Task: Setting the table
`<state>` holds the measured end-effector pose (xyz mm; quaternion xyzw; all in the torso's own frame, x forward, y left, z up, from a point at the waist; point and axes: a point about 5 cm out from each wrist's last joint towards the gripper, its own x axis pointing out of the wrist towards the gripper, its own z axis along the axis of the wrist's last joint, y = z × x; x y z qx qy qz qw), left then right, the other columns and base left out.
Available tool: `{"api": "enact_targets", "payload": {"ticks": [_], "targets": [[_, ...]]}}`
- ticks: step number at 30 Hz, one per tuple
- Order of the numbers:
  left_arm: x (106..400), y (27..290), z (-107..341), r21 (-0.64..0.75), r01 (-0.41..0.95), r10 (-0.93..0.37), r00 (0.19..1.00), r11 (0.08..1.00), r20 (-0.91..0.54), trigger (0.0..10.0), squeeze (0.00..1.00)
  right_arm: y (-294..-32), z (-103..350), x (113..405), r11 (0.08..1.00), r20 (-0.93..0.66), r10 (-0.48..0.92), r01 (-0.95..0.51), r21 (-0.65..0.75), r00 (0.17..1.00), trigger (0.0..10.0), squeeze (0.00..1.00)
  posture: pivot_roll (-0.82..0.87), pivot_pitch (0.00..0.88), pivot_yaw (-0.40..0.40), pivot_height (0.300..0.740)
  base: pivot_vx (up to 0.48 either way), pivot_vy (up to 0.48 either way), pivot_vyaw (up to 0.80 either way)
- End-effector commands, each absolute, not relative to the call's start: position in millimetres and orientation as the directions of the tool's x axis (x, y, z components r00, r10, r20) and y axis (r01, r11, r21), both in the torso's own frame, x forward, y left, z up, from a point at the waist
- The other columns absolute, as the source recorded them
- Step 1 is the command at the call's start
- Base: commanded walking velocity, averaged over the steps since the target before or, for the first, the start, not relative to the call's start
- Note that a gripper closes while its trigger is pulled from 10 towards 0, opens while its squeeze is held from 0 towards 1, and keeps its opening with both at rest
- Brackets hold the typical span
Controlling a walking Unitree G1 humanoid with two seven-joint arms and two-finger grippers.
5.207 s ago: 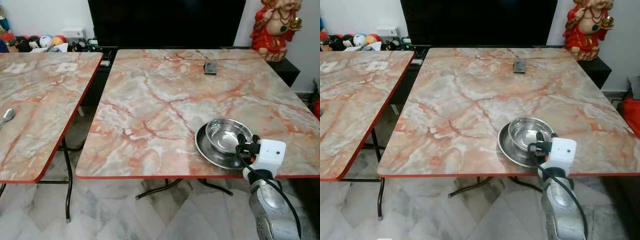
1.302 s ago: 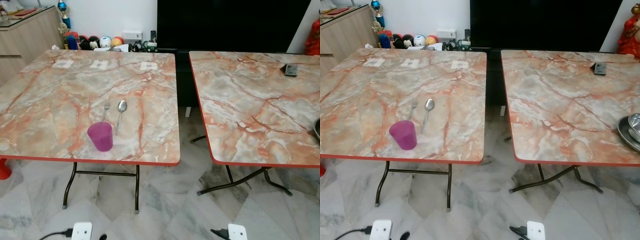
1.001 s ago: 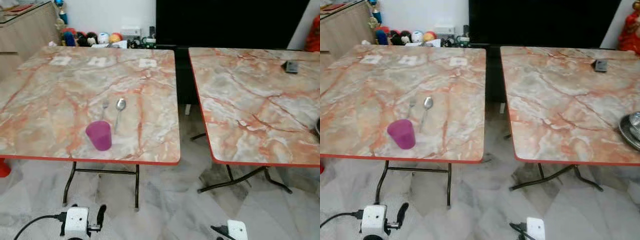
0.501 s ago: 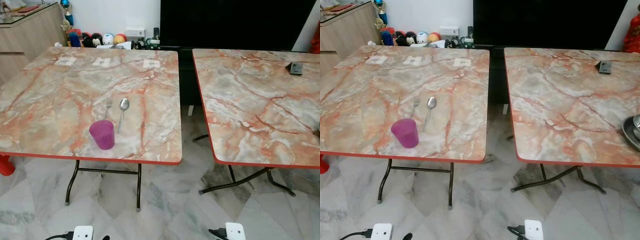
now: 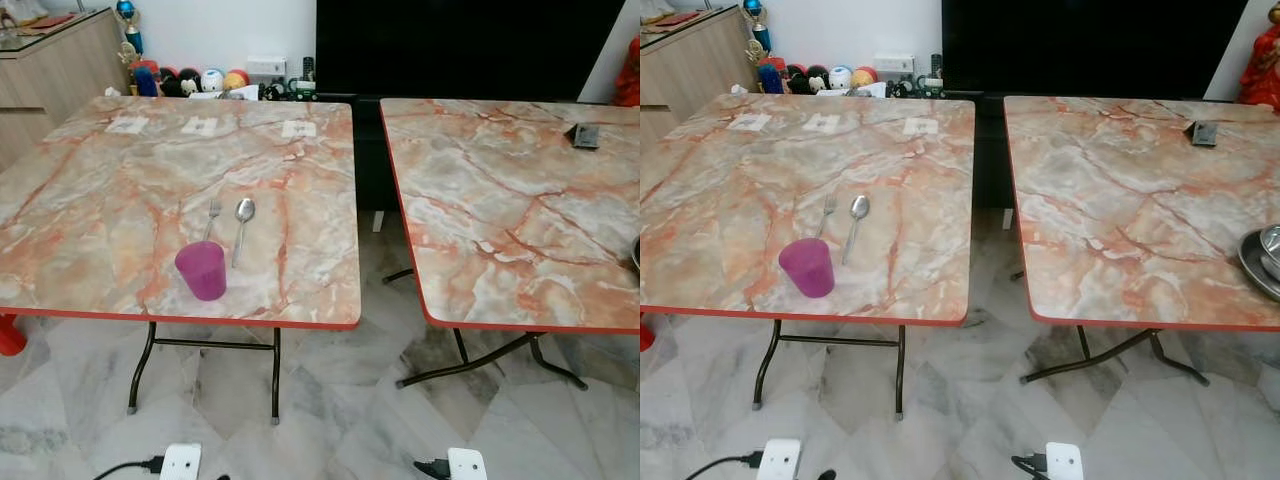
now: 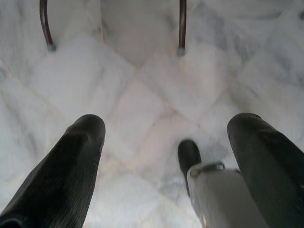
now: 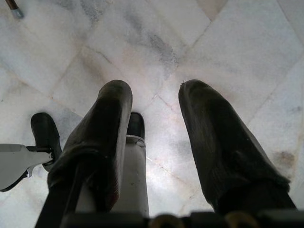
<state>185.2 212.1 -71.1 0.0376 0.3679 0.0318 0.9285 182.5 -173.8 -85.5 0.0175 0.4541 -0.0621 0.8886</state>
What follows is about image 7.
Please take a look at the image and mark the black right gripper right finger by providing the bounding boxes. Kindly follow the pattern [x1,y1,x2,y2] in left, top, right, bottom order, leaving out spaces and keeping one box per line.
[178,79,299,213]

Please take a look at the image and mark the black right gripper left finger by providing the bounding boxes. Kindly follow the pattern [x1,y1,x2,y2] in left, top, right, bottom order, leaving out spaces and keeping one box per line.
[35,79,133,224]

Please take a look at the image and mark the black robot right foot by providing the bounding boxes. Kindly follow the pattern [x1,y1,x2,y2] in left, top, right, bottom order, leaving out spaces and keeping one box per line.
[126,112,146,140]

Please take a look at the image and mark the black robot foot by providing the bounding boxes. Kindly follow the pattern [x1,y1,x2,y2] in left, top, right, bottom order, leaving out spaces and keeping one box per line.
[126,112,146,140]
[30,112,63,173]

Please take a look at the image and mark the black robot left foot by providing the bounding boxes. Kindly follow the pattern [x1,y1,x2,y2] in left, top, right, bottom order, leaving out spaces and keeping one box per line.
[30,112,63,173]

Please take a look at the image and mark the grey robot left leg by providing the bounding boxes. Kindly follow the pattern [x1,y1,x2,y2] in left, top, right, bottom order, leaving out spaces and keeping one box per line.
[0,143,54,192]

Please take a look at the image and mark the brown furniture leg grey cap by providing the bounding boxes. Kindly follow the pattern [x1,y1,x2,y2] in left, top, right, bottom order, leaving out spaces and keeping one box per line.
[4,0,25,19]

